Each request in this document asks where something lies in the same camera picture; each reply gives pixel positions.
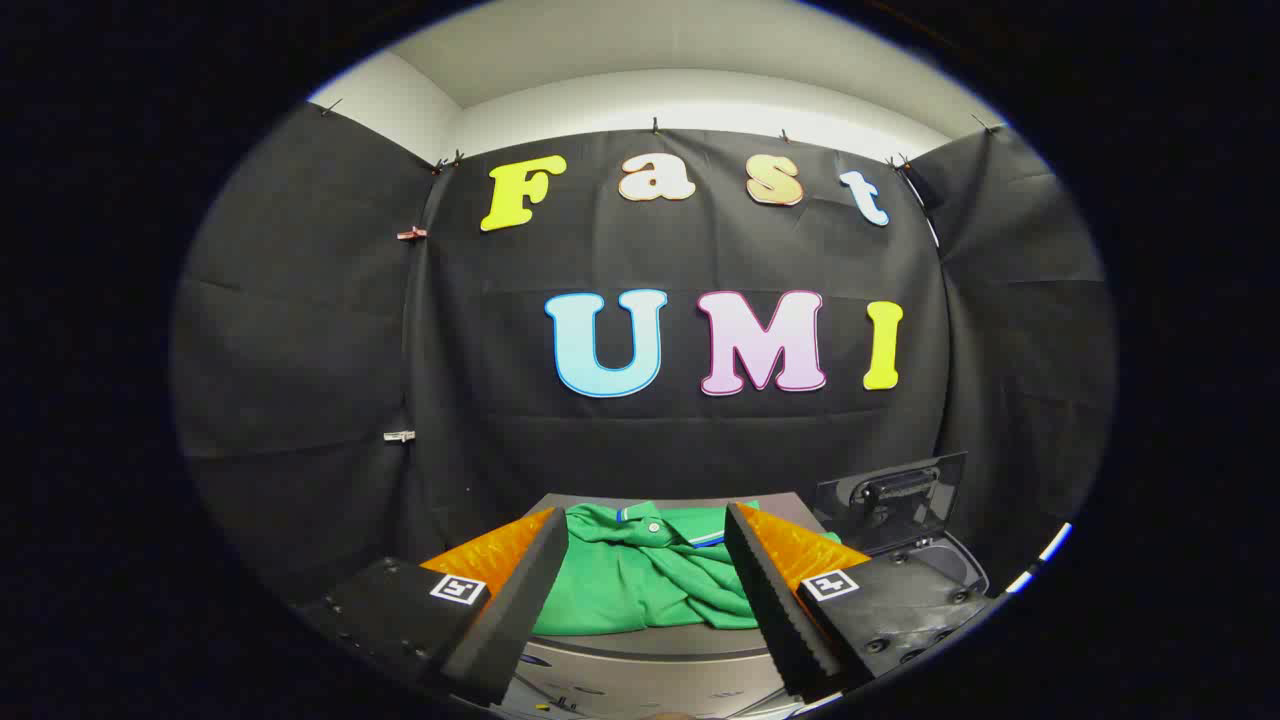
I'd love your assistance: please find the grey box cabinet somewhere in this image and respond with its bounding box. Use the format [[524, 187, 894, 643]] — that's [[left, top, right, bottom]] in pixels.
[[490, 492, 833, 720]]

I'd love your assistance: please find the black backdrop cloth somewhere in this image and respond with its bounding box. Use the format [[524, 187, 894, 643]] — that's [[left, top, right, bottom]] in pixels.
[[170, 100, 1117, 606]]

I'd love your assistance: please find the row of small black clips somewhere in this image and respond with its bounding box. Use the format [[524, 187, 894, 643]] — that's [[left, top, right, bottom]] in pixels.
[[320, 97, 1001, 173]]

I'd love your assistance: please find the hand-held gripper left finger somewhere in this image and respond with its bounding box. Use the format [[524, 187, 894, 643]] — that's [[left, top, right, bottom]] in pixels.
[[295, 505, 571, 707]]

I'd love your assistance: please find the green polo shirt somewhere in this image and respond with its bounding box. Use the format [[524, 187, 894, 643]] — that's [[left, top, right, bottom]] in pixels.
[[530, 500, 846, 637]]

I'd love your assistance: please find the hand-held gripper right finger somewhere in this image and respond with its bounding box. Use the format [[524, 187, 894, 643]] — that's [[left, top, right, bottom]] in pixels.
[[722, 500, 1001, 705]]

